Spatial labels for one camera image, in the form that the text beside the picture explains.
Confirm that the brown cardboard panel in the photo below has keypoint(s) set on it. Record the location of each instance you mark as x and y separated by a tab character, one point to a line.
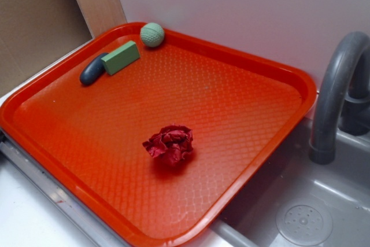
36	33

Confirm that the green dimpled ball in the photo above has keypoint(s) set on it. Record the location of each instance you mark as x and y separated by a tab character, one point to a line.
152	35

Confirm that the crumpled red paper ball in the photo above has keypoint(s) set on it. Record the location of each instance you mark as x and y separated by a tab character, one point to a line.
172	145

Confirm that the grey toy faucet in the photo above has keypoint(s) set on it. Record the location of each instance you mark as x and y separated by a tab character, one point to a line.
343	101

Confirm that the grey plastic sink basin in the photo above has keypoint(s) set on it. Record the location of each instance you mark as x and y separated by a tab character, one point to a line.
290	201

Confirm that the dark blue oval stone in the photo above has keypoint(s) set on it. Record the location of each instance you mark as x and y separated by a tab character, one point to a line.
93	70

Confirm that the orange plastic tray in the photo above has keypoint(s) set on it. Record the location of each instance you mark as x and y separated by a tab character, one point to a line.
240	108

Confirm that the green rectangular block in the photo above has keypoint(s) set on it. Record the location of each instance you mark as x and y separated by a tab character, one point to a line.
120	58

